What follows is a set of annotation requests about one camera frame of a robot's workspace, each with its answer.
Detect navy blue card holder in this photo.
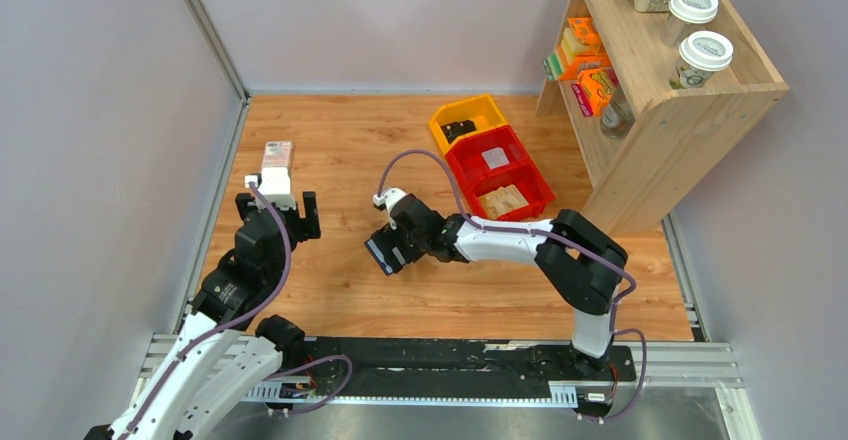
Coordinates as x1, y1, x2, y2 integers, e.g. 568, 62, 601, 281
365, 232, 413, 276

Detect gold credit cards in bin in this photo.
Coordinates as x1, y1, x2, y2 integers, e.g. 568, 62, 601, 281
478, 184, 529, 219

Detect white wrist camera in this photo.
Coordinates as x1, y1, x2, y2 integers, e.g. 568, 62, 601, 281
244, 167, 297, 211
372, 188, 408, 215

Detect red plastic bin front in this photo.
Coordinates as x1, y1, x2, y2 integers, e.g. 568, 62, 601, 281
460, 162, 555, 221

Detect paper cup white lid rear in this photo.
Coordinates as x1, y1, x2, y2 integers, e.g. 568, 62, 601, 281
661, 0, 719, 47

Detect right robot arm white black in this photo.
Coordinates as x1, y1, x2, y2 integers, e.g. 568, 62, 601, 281
365, 189, 628, 359

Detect orange snack box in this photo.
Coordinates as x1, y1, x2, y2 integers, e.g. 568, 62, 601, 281
571, 67, 619, 117

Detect glass bottle on shelf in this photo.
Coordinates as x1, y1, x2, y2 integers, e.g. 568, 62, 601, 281
599, 87, 635, 139

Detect yellow plastic bin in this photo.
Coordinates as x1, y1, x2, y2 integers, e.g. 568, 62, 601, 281
428, 94, 509, 154

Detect red plastic bin middle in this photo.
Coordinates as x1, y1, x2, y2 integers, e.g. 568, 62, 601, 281
446, 126, 532, 188

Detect white red small box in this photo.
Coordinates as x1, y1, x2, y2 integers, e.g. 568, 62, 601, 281
261, 141, 293, 169

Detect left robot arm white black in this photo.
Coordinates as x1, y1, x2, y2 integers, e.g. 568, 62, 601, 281
86, 190, 321, 439

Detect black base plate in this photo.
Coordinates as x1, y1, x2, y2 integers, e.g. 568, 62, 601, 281
246, 337, 645, 418

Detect black item in yellow bin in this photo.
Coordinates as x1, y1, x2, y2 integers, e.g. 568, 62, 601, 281
441, 119, 477, 145

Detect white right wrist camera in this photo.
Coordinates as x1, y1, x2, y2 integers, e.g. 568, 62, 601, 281
372, 188, 408, 215

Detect paper cup white lid front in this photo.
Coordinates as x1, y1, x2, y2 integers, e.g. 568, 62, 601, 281
669, 30, 734, 89

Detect aluminium rail frame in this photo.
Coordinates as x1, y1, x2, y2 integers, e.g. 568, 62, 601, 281
119, 334, 763, 440

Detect wooden shelf unit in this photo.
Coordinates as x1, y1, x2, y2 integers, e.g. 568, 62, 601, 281
536, 0, 789, 234

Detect green orange boxes on shelf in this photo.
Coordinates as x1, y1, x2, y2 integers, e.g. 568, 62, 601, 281
543, 17, 611, 81

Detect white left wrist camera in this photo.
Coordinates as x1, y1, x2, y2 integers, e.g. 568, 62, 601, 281
244, 167, 297, 211

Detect red plastic bin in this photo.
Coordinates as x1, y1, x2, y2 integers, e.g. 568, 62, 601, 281
446, 126, 532, 188
460, 162, 555, 221

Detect paper cup white lid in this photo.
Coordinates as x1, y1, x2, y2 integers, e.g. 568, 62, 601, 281
669, 30, 734, 89
661, 0, 719, 47

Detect grey card in bin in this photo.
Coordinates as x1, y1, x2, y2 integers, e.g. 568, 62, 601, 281
481, 147, 510, 170

